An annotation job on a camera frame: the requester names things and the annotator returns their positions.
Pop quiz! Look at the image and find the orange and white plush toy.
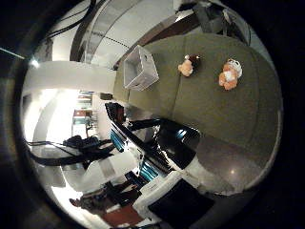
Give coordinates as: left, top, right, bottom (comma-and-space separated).
217, 58, 244, 92

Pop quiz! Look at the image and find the white square container box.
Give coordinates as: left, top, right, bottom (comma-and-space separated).
122, 44, 160, 93

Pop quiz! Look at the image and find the peach and brown plush toy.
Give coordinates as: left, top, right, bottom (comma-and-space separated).
177, 53, 202, 78

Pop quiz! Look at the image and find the person in dark clothes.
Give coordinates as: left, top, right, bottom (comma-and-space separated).
69, 184, 142, 215

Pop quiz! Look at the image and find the dark equipment stand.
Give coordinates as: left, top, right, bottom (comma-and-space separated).
192, 1, 253, 44

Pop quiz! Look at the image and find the black tripod with cables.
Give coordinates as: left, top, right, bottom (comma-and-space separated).
27, 135, 115, 170

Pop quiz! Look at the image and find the black cable bundle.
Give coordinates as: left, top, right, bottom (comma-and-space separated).
44, 0, 98, 41

